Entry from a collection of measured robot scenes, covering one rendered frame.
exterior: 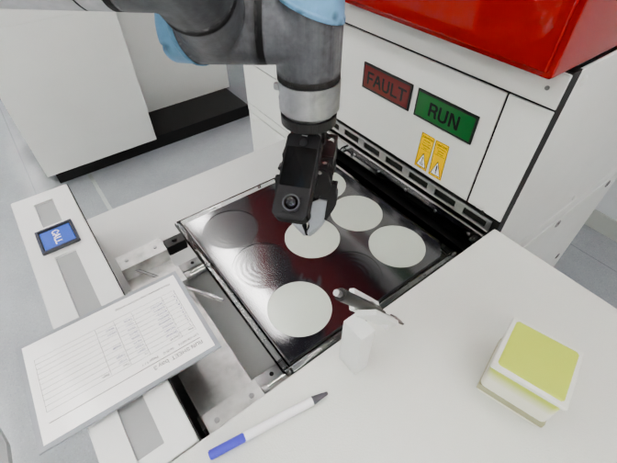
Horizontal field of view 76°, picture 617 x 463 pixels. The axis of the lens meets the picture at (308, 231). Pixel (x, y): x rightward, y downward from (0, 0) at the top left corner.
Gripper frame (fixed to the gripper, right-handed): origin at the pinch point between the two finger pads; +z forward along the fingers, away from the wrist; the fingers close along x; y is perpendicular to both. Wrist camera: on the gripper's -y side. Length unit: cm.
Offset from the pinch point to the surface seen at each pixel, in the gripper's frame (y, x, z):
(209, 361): -19.3, 10.9, 9.3
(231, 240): 2.8, 14.3, 7.4
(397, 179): 20.3, -14.4, 3.2
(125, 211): 13.9, 43.7, 15.3
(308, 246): 3.6, 0.2, 7.3
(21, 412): -10, 99, 97
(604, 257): 100, -125, 97
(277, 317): -11.5, 2.4, 7.3
